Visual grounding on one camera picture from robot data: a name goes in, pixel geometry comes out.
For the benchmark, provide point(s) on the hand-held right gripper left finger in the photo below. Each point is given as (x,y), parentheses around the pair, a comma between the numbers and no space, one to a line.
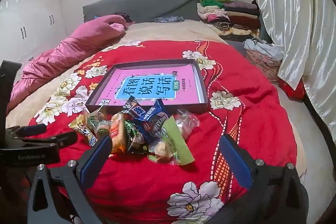
(97,158)

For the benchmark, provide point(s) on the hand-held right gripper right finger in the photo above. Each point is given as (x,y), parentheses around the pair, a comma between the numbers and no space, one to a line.
(236,161)

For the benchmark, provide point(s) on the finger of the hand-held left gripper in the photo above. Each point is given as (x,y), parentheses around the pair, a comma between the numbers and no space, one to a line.
(57,138)
(29,129)

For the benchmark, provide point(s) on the yellow panda snack packet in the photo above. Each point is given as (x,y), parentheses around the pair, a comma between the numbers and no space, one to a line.
(81,129)

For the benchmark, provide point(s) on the green label cake packet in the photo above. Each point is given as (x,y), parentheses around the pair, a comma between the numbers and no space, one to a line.
(103,130)
(95,117)

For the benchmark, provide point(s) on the orange rice cracker packet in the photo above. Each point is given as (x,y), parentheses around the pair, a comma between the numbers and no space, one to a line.
(118,134)

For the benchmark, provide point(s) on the dark green snack packet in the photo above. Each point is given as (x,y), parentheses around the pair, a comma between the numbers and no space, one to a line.
(135,140)

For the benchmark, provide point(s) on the brown chocolate bar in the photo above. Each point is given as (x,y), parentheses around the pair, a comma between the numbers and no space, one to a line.
(132,108)

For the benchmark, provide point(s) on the clear pastry packet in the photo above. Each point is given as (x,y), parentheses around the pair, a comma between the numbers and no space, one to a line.
(187,123)

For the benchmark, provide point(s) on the light green pastry packet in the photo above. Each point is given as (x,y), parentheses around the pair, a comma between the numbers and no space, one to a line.
(174,145)

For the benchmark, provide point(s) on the blue cookie packet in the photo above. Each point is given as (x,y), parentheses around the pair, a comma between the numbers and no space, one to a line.
(155,121)

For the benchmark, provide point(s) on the grey shallow box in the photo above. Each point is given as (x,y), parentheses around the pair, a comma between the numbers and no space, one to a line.
(200,77)

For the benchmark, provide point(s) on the red floral blanket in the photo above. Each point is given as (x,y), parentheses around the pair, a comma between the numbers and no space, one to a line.
(236,108)

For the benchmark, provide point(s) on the pink quilt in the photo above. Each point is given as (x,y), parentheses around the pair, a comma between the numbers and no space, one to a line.
(65,53)

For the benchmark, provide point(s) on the red cloth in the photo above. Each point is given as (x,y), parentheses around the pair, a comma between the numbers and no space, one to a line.
(292,88)

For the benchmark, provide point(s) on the pink book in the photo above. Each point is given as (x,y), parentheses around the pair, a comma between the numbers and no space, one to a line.
(147,75)

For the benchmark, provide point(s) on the white wardrobe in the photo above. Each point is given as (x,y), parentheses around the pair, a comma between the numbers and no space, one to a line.
(26,16)

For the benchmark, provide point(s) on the light blue clothes pile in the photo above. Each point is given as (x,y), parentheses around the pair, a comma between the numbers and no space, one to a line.
(262,47)

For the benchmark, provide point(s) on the dark purple cloth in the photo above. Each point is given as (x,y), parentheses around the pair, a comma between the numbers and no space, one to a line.
(123,16)

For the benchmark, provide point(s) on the stack of folded clothes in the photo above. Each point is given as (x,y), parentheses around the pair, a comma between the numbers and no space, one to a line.
(236,16)

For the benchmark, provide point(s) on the beige bed sheet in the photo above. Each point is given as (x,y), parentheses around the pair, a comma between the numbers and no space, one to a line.
(170,29)

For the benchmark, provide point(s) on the white satin curtain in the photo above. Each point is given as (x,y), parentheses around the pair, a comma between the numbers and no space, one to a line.
(288,16)

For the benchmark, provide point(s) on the blue patterned cloth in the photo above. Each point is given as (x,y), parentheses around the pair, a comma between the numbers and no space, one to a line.
(168,19)

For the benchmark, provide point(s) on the grey headboard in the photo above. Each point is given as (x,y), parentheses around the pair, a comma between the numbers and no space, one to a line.
(147,6)

